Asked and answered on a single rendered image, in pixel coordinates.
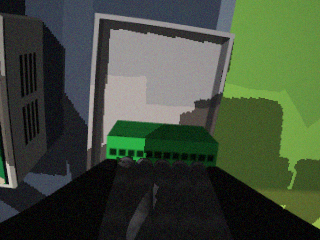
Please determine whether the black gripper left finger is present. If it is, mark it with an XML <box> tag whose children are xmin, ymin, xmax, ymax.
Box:
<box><xmin>0</xmin><ymin>159</ymin><xmax>117</xmax><ymax>240</ymax></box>

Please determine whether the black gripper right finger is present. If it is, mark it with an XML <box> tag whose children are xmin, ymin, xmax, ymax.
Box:
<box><xmin>207</xmin><ymin>167</ymin><xmax>320</xmax><ymax>240</ymax></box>

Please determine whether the green circuit board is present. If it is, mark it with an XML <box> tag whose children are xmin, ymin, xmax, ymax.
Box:
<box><xmin>0</xmin><ymin>139</ymin><xmax>7</xmax><ymax>184</ymax></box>

